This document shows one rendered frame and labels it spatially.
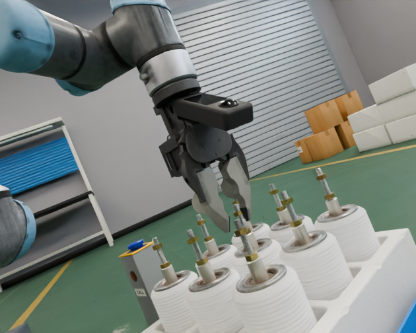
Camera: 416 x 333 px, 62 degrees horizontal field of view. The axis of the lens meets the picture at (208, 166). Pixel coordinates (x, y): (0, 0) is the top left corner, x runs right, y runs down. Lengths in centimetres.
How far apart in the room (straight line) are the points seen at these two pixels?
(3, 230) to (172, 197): 491
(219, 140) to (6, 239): 42
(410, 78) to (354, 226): 245
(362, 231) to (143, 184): 497
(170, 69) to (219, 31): 591
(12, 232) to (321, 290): 53
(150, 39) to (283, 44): 629
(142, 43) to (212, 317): 41
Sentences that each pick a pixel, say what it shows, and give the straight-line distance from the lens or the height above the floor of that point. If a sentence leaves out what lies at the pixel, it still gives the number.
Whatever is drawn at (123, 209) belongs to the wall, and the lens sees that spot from 547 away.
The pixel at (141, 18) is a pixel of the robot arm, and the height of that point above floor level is 64.
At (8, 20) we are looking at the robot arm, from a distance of 43.
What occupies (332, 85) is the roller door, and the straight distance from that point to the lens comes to 697.
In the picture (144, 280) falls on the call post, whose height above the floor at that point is 25.
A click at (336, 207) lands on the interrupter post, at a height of 27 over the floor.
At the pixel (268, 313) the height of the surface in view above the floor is 22.
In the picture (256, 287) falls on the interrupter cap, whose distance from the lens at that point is 49.
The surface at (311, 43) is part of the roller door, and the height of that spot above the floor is 180.
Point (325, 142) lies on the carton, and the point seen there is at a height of 17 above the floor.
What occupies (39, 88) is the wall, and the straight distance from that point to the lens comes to 585.
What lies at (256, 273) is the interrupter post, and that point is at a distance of 50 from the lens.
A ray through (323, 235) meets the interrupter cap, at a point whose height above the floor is 25.
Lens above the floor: 42
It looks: level
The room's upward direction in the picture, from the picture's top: 23 degrees counter-clockwise
